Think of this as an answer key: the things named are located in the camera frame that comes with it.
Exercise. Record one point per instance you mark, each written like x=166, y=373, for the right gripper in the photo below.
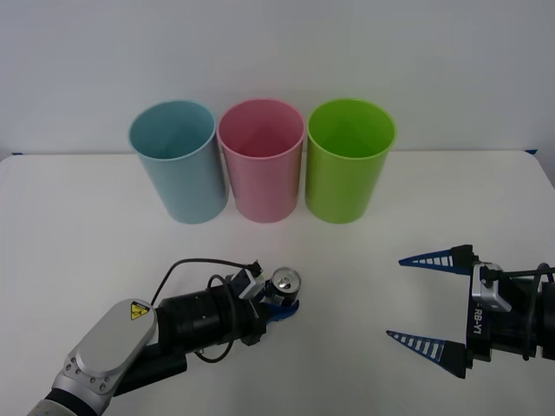
x=477, y=325

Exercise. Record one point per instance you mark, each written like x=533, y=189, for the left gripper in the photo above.
x=253, y=323

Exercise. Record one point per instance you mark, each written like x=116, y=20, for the black drink can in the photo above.
x=286, y=279

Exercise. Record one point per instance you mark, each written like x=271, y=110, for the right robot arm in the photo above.
x=529, y=320

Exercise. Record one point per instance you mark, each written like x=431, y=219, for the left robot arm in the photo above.
x=130, y=333

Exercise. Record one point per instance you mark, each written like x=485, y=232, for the pink plastic bin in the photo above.
x=266, y=190

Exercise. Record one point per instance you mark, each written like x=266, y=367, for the green plastic bin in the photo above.
x=342, y=190

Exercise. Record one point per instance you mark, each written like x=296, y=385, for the pale blue plastic bin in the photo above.
x=191, y=190

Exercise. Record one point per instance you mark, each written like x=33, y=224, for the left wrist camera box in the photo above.
x=249, y=284

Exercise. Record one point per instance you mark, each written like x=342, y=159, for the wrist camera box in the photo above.
x=490, y=292
x=249, y=284

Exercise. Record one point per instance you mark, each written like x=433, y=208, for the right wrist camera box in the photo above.
x=490, y=292

